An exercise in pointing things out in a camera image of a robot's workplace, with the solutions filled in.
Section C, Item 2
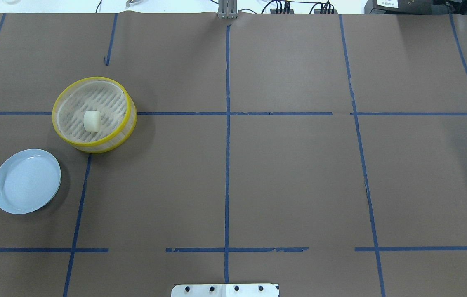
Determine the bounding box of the white steamed bun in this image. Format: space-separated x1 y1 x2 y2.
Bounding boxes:
83 110 101 133

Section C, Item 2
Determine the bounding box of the yellow rimmed bamboo steamer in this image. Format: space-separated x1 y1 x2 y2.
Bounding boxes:
51 77 137 153

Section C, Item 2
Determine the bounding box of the black device on desk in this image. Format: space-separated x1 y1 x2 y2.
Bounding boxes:
364 0 450 15

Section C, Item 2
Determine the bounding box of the light blue plate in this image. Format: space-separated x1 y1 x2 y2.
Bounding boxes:
0 148 62 215

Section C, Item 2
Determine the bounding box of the aluminium frame post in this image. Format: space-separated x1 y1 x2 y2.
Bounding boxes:
216 0 238 19

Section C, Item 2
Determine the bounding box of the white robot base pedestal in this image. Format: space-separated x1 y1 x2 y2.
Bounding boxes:
171 283 280 297

